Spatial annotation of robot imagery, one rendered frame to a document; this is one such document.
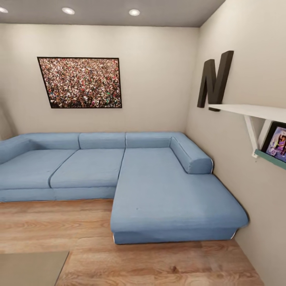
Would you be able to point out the decorative sign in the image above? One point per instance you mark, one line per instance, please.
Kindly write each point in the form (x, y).
(214, 86)

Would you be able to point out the coffee table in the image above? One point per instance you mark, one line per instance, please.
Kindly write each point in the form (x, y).
(31, 269)

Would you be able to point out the shelf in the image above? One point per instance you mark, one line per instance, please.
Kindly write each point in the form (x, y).
(271, 114)

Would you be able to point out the picture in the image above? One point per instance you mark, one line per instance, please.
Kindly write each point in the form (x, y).
(82, 82)
(275, 143)

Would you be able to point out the sofa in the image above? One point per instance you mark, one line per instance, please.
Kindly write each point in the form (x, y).
(160, 181)

